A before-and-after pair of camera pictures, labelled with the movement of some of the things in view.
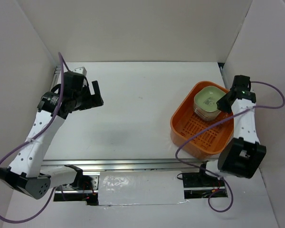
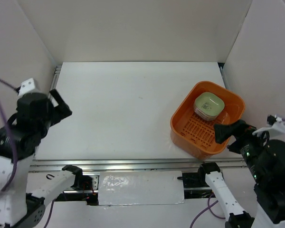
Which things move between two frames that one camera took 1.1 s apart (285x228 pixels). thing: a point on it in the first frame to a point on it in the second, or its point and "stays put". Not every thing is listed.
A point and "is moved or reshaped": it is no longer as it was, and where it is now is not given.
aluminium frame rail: (129, 166) stays put
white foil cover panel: (141, 187) stays put
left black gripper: (96, 100) to (62, 108)
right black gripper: (222, 105) to (240, 128)
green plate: (205, 98) is moved or reshaped
